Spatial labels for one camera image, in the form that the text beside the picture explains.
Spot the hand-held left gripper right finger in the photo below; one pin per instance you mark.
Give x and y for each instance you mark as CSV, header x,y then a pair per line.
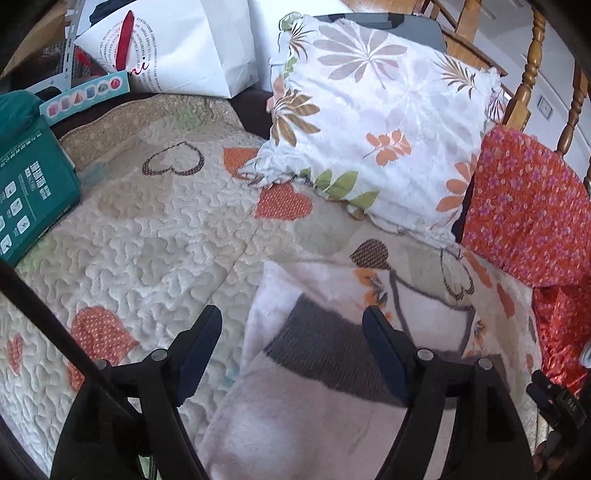
x,y
383,355

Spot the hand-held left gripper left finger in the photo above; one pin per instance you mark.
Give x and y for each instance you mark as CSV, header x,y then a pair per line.
x,y
203,350

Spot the pale pink small garment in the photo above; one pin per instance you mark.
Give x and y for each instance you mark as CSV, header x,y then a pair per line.
x,y
323,434

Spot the heart pattern quilted blanket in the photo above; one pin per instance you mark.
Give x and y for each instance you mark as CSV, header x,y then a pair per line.
x,y
152,221

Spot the teal box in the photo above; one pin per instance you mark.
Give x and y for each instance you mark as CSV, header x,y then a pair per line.
x,y
32,194

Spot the floral white pillow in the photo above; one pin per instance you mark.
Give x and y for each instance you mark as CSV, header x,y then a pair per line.
x,y
378,115

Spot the light blue toy box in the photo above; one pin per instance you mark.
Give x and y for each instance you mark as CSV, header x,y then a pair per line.
x,y
83,97

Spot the white paper bag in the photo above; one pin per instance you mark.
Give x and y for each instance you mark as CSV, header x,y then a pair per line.
x,y
184,46

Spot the grey chair pad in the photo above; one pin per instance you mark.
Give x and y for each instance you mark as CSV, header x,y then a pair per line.
x,y
415,30

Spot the perforated metal angle bar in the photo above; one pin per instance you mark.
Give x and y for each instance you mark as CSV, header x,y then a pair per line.
x,y
69,50

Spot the wooden chair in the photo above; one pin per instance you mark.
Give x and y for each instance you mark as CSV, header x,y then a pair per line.
x,y
531,55

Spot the cardboard box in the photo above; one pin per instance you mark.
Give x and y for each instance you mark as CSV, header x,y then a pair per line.
x,y
37,41

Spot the white wall socket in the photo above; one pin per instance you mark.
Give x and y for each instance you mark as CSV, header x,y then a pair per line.
x,y
546,107

